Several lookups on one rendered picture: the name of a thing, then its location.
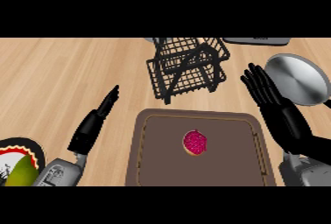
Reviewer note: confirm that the grey flat appliance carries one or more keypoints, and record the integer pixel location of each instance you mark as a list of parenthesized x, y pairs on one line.
[(257, 40)]

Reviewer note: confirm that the green fruit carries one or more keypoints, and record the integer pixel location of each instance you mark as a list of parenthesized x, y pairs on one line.
[(22, 172)]

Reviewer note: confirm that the brown tray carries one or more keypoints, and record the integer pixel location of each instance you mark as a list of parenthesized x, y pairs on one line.
[(199, 151)]

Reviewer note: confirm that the silver frying pan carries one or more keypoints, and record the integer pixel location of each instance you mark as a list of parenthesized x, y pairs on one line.
[(298, 80)]

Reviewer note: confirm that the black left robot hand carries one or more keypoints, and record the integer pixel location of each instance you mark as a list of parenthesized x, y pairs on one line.
[(90, 128)]

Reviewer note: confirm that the black patterned plate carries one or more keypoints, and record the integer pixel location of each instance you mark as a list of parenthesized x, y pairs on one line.
[(20, 160)]

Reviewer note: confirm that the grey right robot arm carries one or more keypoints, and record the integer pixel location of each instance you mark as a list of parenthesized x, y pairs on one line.
[(304, 172)]

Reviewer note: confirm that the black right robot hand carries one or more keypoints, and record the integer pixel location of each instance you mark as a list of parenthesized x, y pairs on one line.
[(285, 122)]

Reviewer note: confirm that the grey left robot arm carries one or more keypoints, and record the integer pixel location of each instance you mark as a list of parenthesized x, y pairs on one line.
[(60, 173)]

